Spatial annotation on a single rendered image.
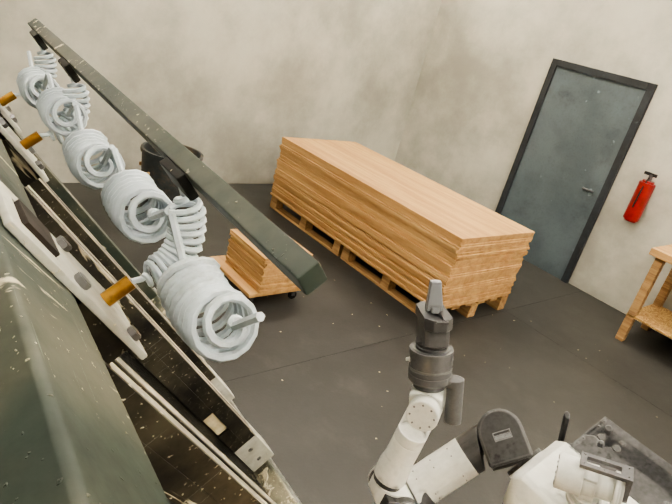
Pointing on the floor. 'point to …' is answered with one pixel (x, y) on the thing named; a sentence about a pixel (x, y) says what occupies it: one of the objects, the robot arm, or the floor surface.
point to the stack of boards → (399, 224)
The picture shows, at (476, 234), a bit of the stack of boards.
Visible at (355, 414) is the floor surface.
